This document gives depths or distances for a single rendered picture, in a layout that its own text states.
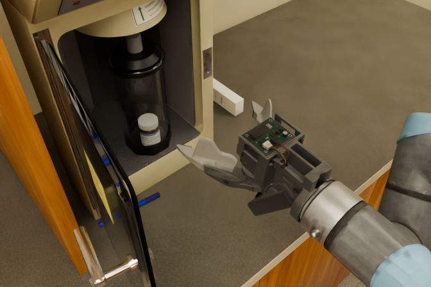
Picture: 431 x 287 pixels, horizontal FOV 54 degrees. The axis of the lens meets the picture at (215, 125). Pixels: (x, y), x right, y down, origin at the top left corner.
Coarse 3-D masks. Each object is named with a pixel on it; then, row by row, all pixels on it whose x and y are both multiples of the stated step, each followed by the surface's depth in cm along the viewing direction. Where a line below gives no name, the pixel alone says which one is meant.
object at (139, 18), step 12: (156, 0) 72; (132, 12) 68; (144, 12) 70; (156, 12) 72; (96, 24) 68; (108, 24) 68; (120, 24) 68; (132, 24) 69; (144, 24) 70; (96, 36) 69; (108, 36) 69; (120, 36) 69
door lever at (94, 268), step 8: (80, 232) 55; (80, 240) 54; (88, 240) 54; (80, 248) 53; (88, 248) 53; (88, 256) 52; (96, 256) 53; (128, 256) 52; (88, 264) 52; (96, 264) 52; (120, 264) 52; (128, 264) 52; (96, 272) 51; (104, 272) 51; (112, 272) 51; (120, 272) 51; (96, 280) 50; (104, 280) 50
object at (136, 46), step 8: (128, 40) 74; (136, 40) 75; (144, 40) 79; (120, 48) 77; (128, 48) 76; (136, 48) 76; (144, 48) 77; (152, 48) 77; (112, 56) 77; (120, 56) 75; (128, 56) 75; (136, 56) 75; (144, 56) 75; (152, 56) 76; (120, 64) 75; (128, 64) 75; (136, 64) 75; (144, 64) 75; (152, 64) 76
